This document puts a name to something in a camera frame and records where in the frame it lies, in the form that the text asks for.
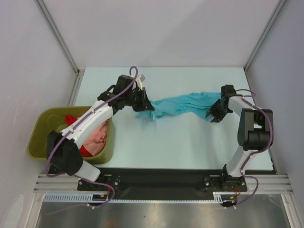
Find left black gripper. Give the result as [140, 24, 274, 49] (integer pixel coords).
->
[123, 87, 154, 112]

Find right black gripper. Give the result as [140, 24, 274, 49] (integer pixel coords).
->
[206, 99, 231, 123]

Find turquoise t shirt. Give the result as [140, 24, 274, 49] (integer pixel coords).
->
[136, 92, 221, 121]

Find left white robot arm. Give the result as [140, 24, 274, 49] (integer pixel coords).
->
[46, 88, 154, 190]

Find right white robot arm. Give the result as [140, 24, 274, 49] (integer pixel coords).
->
[206, 94, 274, 191]

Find pink t shirt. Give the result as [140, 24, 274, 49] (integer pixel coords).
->
[80, 120, 110, 157]

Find red t shirt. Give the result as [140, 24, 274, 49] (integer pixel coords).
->
[64, 115, 92, 158]

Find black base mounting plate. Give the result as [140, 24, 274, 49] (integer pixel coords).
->
[77, 168, 235, 200]

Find olive green plastic bin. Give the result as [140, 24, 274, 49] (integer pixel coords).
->
[27, 106, 115, 164]

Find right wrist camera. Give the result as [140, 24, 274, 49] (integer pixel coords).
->
[221, 85, 237, 98]

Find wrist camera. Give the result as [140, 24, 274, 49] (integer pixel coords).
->
[221, 85, 237, 98]
[114, 74, 145, 93]

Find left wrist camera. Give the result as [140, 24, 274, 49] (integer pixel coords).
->
[114, 74, 145, 93]

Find white slotted cable duct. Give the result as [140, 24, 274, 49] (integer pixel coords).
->
[43, 192, 237, 206]

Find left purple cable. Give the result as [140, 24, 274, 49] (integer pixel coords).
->
[45, 66, 140, 211]

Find right aluminium frame post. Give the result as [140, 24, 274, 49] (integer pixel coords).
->
[243, 0, 288, 74]

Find aluminium frame post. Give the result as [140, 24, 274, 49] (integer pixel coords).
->
[243, 0, 288, 74]
[35, 0, 79, 74]

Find left aluminium frame post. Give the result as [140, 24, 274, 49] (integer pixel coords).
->
[35, 0, 79, 74]

